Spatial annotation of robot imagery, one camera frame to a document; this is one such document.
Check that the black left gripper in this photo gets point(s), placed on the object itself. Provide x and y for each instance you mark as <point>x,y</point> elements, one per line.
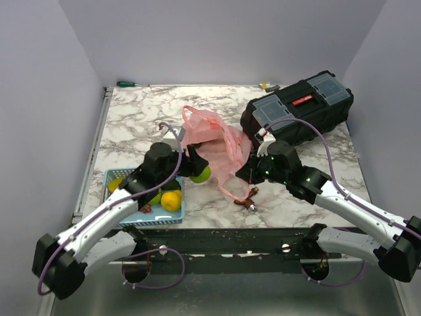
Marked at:
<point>193,164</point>

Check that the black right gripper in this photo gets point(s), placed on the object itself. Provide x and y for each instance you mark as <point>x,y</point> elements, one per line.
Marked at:
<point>248,172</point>

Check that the green fake fruit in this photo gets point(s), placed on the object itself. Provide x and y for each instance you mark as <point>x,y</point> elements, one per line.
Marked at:
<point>202,177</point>
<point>156,200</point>

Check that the pink plastic bag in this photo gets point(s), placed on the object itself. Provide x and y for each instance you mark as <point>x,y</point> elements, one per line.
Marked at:
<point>225,147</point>

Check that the yellow fake mango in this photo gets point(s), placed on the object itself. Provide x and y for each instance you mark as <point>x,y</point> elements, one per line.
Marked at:
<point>172,200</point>

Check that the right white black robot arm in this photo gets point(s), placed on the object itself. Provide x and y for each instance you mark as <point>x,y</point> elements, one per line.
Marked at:
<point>388,240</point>

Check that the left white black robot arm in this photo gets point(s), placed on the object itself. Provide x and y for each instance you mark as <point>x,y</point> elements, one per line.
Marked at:
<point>61,263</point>

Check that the green fake avocado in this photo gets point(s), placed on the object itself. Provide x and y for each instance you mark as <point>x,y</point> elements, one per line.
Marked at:
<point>171,185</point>

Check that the purple fake grapes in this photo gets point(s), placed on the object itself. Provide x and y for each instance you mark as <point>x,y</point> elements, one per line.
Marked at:
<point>146,209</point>

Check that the yellow fake starfruit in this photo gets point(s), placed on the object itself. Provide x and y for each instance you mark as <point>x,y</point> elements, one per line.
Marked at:
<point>114,184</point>

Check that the light blue plastic basket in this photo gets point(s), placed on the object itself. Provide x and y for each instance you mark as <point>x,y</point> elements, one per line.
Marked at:
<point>157,216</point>

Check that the yellow and black bit set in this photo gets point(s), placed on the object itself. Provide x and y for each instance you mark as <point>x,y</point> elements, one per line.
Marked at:
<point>267,87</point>

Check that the black plastic toolbox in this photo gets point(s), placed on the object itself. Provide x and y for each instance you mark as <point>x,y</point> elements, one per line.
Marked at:
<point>322,100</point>

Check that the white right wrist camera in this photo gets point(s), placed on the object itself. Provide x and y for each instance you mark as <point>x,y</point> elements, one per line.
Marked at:
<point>267,139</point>

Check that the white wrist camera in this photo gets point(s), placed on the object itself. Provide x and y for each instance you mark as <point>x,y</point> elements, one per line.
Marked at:
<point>267,139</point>
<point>173,138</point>

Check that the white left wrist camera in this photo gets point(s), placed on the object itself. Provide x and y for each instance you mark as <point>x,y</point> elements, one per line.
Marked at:
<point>173,138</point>

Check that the black mounting base plate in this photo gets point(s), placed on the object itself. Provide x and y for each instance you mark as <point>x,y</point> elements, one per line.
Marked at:
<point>221,251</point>

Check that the green handled screwdriver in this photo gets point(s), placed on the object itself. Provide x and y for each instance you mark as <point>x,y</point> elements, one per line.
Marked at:
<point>125,84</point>

